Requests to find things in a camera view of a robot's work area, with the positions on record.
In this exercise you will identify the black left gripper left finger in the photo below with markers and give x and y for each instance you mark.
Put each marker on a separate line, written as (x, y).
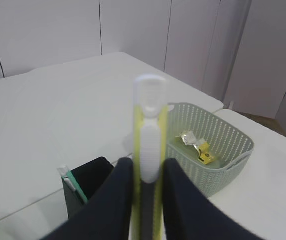
(107, 214)

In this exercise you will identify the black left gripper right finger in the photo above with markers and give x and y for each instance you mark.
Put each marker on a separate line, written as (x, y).
(189, 215)

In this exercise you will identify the mint green utility knife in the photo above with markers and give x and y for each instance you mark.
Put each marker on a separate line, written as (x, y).
(71, 181)

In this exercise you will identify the yellow waste paper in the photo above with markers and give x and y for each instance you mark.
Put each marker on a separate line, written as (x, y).
(200, 146)

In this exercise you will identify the yellow utility knife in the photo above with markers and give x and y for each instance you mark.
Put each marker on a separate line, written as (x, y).
(149, 149)

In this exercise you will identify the black square pen holder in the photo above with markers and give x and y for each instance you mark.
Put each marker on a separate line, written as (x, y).
(90, 177)

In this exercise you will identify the pale green woven basket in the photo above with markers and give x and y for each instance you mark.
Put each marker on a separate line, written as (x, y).
(210, 151)

